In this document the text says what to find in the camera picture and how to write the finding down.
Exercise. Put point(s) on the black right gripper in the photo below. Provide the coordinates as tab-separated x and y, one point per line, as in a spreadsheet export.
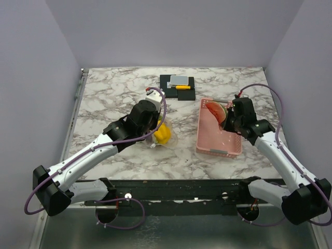
227	125

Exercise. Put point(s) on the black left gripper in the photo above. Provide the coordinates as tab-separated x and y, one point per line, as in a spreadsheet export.
154	127

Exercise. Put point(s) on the red toy watermelon slice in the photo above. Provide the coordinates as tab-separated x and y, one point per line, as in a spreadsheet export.
218	111

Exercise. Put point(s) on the yellow toy bell pepper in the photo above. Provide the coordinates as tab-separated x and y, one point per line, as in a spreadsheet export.
163	134

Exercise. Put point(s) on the clear polka dot zip bag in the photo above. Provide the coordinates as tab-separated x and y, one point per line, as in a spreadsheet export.
151	142

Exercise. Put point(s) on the pink perforated plastic basket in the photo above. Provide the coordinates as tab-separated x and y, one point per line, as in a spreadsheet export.
213	141

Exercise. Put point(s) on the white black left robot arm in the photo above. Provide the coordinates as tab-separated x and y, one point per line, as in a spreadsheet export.
57	187

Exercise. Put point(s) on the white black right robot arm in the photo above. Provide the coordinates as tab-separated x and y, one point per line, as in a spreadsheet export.
305	196

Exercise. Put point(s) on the grey rectangular box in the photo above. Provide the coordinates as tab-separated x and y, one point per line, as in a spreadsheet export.
178	80

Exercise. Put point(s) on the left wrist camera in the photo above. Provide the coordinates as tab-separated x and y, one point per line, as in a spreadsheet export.
155	97

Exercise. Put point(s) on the yellow handled screwdriver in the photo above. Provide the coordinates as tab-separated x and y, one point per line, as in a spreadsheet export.
179	87

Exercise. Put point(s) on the black metal front rail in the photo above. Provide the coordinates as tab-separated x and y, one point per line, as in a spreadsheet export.
165	197

